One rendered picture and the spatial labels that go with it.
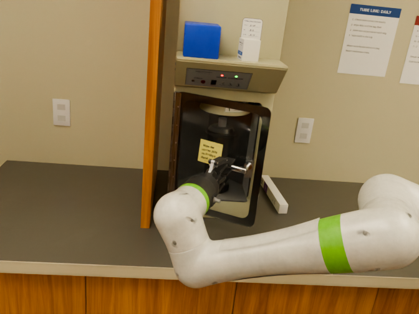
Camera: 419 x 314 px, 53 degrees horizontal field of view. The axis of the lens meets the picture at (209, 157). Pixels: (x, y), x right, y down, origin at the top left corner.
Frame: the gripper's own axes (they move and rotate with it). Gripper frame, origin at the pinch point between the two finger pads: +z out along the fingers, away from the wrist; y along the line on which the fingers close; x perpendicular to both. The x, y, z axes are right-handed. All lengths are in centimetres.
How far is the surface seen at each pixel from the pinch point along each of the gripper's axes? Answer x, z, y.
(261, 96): -3.7, 16.9, 19.2
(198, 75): 12.4, 1.7, 25.4
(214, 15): 12.2, 9.5, 42.1
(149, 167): 23.3, -5.6, -4.2
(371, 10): -30, 76, 48
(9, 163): 97, 10, -26
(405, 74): -48, 85, 24
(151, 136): 23.2, -5.5, 6.1
